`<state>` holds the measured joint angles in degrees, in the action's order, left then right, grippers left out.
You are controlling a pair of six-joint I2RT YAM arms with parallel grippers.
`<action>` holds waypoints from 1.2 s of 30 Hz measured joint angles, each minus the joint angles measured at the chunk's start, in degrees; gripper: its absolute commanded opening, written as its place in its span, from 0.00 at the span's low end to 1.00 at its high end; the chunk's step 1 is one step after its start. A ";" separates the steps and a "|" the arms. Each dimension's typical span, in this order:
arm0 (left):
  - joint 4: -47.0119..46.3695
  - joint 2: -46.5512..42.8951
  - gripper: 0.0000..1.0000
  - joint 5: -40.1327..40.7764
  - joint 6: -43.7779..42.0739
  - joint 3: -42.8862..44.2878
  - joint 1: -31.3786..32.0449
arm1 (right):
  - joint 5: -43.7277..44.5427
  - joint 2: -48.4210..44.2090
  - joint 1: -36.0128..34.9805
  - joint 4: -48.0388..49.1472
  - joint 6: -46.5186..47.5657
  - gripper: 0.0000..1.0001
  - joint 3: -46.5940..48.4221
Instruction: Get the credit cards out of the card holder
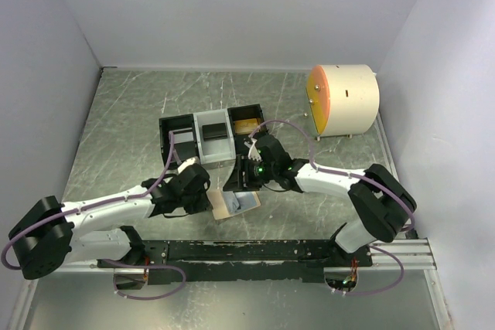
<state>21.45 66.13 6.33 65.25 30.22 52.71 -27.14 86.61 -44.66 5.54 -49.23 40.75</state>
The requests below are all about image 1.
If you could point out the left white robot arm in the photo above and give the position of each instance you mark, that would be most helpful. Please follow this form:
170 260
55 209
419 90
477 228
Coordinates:
53 233

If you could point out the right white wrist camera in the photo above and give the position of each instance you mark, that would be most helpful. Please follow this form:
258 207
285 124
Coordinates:
253 153

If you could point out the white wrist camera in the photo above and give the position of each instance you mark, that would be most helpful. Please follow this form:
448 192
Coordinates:
188 162
253 153

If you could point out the tan leather card holder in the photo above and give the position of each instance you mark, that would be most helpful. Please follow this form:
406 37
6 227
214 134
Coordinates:
248 201

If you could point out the three-compartment black white tray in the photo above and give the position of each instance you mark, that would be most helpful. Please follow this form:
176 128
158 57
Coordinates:
208 152

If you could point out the cream drum with orange face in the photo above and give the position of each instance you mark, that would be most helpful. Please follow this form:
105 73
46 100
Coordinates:
343 99

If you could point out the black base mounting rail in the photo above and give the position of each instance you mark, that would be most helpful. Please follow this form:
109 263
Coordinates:
253 260

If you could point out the gold card in tray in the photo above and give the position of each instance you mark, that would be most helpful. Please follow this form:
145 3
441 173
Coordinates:
245 126

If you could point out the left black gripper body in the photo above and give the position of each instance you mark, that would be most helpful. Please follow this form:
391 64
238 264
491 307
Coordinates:
183 199

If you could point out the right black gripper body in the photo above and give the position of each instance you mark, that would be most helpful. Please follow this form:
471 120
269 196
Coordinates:
269 172

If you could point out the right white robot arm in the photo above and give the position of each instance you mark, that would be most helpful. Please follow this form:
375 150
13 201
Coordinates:
382 204

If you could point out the silver card in tray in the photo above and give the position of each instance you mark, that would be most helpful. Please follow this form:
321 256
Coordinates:
183 135

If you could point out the blue credit card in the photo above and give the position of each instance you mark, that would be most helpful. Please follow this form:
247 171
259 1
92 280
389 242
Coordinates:
232 203

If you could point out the black card in tray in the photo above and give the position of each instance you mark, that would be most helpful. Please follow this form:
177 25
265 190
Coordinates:
216 131

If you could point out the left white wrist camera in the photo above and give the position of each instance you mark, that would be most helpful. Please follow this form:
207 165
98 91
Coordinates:
188 162

